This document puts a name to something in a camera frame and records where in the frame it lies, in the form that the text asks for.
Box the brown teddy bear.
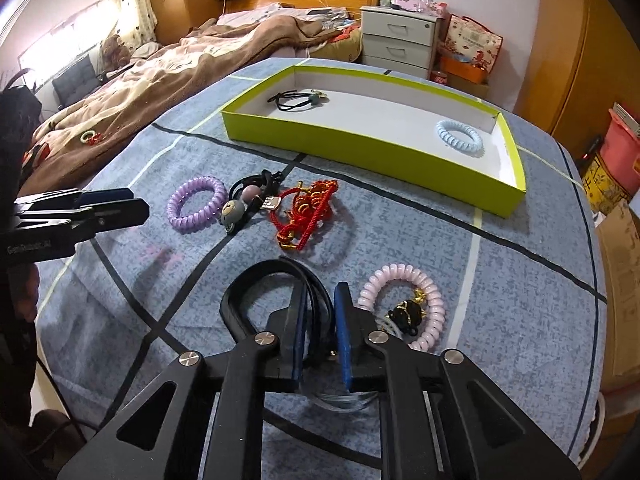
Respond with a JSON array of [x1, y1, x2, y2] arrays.
[[97, 34, 132, 68]]

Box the orange box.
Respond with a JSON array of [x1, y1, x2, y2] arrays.
[[440, 55, 488, 85]]

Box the black cable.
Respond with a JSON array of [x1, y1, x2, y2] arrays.
[[32, 340, 108, 433]]

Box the blue spiral hair tie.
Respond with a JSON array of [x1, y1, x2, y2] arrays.
[[434, 119, 487, 159]]

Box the red printed shopping bag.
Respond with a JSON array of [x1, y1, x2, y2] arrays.
[[440, 12, 505, 73]]

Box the yellow printed tin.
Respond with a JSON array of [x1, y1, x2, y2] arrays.
[[582, 152, 636, 211]]

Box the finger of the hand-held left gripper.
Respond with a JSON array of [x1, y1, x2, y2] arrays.
[[15, 188, 135, 216], [15, 199, 150, 242]]

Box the white drawer nightstand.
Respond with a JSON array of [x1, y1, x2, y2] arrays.
[[360, 5, 446, 80]]

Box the white round basket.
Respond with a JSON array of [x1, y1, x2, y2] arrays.
[[595, 390, 609, 461]]

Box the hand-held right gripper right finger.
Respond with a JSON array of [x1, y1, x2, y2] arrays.
[[334, 281, 583, 480]]

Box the black cord hair tie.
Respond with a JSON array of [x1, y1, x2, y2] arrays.
[[267, 88, 330, 113]]

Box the brown blanket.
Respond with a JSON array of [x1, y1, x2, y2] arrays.
[[32, 15, 311, 206]]

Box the black and gold bead bracelet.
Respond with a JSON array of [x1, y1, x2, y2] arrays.
[[387, 287, 431, 336]]

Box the black wrist band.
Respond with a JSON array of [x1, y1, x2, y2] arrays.
[[220, 256, 336, 366]]

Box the floral pillow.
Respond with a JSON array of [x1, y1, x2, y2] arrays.
[[300, 7, 363, 63]]

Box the pink spiral hair tie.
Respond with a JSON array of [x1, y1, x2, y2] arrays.
[[359, 262, 447, 352]]

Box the cardboard box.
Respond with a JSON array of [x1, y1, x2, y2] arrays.
[[595, 200, 640, 376]]

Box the pink box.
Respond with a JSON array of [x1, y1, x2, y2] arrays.
[[380, 0, 451, 18]]

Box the yellow-green cardboard box tray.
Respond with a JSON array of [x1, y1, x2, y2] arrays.
[[221, 57, 528, 218]]

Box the pink bucket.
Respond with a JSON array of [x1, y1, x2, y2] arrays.
[[602, 105, 640, 166]]

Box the person's left hand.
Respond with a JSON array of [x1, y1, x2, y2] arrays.
[[0, 262, 40, 321]]

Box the wooden door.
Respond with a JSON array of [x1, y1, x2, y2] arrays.
[[515, 0, 640, 141]]

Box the blue patterned tablecloth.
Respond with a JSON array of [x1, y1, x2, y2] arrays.
[[35, 57, 608, 480]]

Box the grey chair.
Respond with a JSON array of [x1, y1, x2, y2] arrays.
[[51, 54, 108, 111]]

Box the purple spiral hair tie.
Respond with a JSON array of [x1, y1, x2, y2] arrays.
[[166, 176, 228, 232]]

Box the dark bag with handle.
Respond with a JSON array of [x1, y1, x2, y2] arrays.
[[0, 67, 45, 198]]

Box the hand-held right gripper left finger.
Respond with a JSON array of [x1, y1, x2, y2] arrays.
[[56, 287, 307, 480]]

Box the dotted curtain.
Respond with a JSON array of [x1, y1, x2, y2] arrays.
[[107, 0, 158, 48]]

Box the silver wire hoops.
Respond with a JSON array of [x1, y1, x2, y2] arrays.
[[300, 387, 378, 413]]

